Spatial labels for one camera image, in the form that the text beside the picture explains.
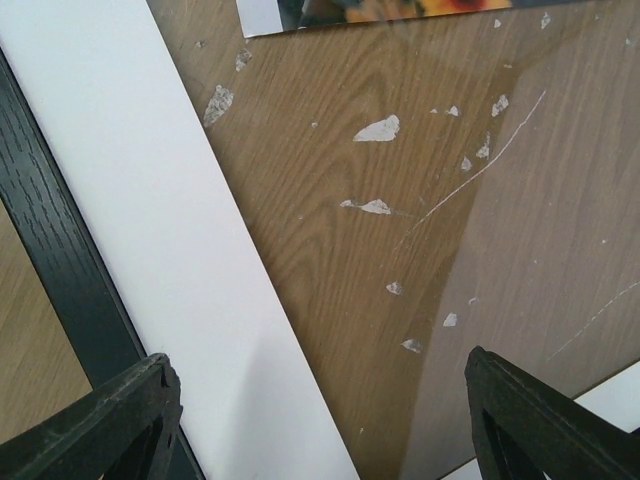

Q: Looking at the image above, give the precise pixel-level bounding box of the black picture frame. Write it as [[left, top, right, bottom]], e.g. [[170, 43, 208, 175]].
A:
[[1, 63, 203, 479]]

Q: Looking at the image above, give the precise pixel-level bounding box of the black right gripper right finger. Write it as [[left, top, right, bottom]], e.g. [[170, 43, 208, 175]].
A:
[[465, 346, 639, 479]]

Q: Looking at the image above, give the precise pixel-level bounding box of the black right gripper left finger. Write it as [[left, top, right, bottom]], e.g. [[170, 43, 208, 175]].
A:
[[1, 353, 183, 479]]

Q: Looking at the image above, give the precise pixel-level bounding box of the clear acrylic sheet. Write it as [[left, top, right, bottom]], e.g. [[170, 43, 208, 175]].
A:
[[150, 1, 639, 479]]

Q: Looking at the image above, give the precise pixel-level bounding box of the sunflower photo print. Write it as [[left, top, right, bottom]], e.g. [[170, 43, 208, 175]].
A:
[[236, 0, 564, 39]]

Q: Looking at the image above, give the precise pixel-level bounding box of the white photo mat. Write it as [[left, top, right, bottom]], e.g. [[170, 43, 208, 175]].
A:
[[1, 1, 639, 479]]

